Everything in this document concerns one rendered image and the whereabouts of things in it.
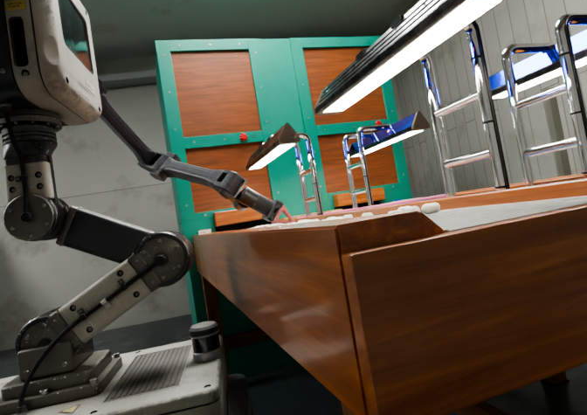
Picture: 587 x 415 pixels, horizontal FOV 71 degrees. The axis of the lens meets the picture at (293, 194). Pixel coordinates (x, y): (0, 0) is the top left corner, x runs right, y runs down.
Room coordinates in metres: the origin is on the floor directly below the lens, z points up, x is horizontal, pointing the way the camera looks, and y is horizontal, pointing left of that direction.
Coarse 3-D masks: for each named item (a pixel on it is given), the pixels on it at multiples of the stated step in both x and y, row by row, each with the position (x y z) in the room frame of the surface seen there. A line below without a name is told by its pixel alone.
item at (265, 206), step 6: (258, 198) 1.36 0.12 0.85; (264, 198) 1.37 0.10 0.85; (258, 204) 1.36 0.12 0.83; (264, 204) 1.36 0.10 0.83; (270, 204) 1.37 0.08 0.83; (276, 204) 1.35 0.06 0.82; (258, 210) 1.37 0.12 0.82; (264, 210) 1.37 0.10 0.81; (270, 210) 1.37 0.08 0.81; (264, 216) 1.41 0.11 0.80; (270, 216) 1.35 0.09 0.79
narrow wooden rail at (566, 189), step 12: (576, 180) 0.60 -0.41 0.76; (492, 192) 0.75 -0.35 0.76; (504, 192) 0.72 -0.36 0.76; (516, 192) 0.70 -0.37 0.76; (528, 192) 0.67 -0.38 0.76; (540, 192) 0.65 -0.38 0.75; (552, 192) 0.63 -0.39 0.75; (564, 192) 0.62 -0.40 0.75; (576, 192) 0.60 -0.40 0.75; (396, 204) 1.09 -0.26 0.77; (408, 204) 1.00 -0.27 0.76; (420, 204) 0.95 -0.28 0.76; (444, 204) 0.88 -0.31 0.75; (456, 204) 0.84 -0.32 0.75; (468, 204) 0.81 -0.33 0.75; (480, 204) 0.78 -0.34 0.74; (492, 204) 0.75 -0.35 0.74; (324, 216) 1.51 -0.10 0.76; (336, 216) 1.41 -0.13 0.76; (360, 216) 1.24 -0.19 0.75
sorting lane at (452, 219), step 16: (464, 208) 0.82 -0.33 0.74; (480, 208) 0.73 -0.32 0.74; (496, 208) 0.65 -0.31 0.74; (512, 208) 0.60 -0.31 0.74; (528, 208) 0.54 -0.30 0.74; (544, 208) 0.50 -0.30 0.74; (560, 208) 0.47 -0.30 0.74; (448, 224) 0.50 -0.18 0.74; (464, 224) 0.47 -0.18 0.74; (480, 224) 0.43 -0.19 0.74
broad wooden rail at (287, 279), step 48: (240, 240) 0.84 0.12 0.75; (288, 240) 0.53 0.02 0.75; (336, 240) 0.38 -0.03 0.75; (384, 240) 0.40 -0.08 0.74; (240, 288) 0.93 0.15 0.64; (288, 288) 0.56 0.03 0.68; (336, 288) 0.40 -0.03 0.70; (288, 336) 0.60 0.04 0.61; (336, 336) 0.42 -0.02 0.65; (336, 384) 0.44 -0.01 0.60
